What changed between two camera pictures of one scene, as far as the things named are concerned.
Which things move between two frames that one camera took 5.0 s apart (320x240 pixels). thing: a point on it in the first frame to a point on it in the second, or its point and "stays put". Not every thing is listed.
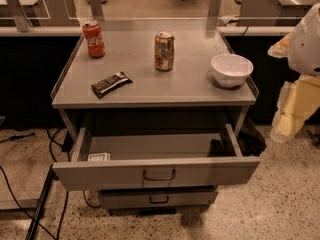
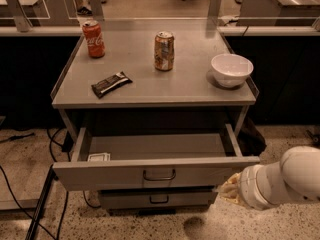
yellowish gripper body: (306, 49) to (247, 186)
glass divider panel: (155, 8) stays put
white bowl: (231, 70) stays put
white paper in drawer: (100, 157) stays put
